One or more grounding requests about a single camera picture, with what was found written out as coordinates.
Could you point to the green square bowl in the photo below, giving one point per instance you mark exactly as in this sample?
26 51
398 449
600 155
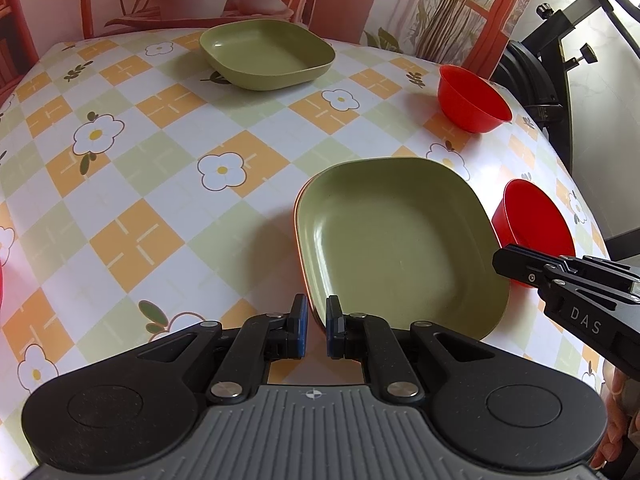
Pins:
266 55

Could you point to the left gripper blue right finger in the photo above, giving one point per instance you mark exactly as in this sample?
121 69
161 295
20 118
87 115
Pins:
369 340

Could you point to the printed room backdrop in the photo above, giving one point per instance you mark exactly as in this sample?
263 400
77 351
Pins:
390 44

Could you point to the person's right hand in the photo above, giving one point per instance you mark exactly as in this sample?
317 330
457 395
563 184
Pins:
611 445

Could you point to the green square plate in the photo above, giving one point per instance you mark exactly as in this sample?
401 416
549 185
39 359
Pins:
405 239

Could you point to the orange square plate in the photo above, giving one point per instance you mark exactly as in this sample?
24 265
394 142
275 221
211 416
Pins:
314 279

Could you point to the black exercise bike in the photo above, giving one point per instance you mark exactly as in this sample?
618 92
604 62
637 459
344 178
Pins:
535 71

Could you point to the red bowl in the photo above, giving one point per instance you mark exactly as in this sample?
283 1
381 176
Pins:
470 102

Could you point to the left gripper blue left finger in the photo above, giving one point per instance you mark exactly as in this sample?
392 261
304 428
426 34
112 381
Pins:
250 350

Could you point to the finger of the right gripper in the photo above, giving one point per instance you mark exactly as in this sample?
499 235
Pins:
528 267

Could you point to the checkered floral tablecloth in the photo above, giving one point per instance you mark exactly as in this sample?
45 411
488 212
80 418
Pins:
140 193

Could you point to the red bowl edge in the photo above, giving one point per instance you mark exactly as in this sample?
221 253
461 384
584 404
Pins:
527 216

